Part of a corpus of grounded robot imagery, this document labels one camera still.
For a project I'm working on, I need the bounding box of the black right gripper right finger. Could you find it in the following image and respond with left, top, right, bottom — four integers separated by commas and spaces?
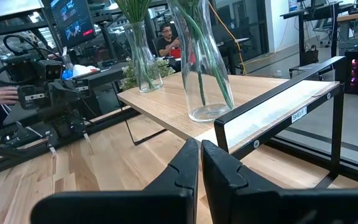
200, 139, 358, 224

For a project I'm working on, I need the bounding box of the white shelf label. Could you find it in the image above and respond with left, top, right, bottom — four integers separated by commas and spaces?
291, 106, 308, 124

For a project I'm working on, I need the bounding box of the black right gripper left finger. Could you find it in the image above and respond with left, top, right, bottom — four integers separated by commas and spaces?
29, 138, 200, 224

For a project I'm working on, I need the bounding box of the wooden shelf with black frame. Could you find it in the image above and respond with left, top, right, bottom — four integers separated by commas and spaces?
116, 55, 347, 190

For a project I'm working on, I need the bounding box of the artificial tulip with green leaves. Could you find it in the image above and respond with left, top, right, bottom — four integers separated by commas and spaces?
174, 0, 235, 110

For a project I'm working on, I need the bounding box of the computer monitor with lit screen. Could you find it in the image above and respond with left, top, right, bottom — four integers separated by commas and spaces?
48, 0, 97, 50

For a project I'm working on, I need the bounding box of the clear glass vase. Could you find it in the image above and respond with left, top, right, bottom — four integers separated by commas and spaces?
123, 20, 164, 93
166, 0, 236, 123

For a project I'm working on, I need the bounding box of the grey desk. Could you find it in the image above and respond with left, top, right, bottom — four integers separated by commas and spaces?
71, 61, 130, 114

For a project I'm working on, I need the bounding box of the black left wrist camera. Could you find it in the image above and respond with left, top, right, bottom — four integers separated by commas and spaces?
37, 58, 64, 82

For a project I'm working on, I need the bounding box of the seated person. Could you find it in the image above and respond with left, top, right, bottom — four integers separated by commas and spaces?
155, 22, 182, 58

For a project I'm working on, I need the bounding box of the white paper on desk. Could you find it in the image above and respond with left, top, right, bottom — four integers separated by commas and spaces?
72, 64, 101, 78

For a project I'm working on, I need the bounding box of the yellow cable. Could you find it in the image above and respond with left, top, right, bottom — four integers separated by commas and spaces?
208, 0, 249, 76

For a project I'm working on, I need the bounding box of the person's hand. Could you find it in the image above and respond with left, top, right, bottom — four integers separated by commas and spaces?
0, 86, 21, 112

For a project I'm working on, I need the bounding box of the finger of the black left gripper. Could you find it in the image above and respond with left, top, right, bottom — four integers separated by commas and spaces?
64, 81, 81, 106
47, 80, 67, 108

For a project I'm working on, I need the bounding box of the potted green plant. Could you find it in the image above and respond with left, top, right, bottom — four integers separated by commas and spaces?
119, 57, 176, 91

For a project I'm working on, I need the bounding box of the clear plastic bottle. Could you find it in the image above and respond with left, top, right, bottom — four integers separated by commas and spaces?
60, 53, 75, 81

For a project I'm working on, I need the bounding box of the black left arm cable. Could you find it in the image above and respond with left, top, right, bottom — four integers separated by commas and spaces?
0, 33, 48, 85

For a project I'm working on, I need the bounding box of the black standing desk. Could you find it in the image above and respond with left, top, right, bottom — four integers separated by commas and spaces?
279, 0, 346, 79

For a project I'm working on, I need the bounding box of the black bag on floor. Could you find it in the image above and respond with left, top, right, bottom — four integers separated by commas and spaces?
299, 43, 320, 67

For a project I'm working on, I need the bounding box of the wooden background table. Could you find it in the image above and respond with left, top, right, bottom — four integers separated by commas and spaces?
336, 8, 358, 40

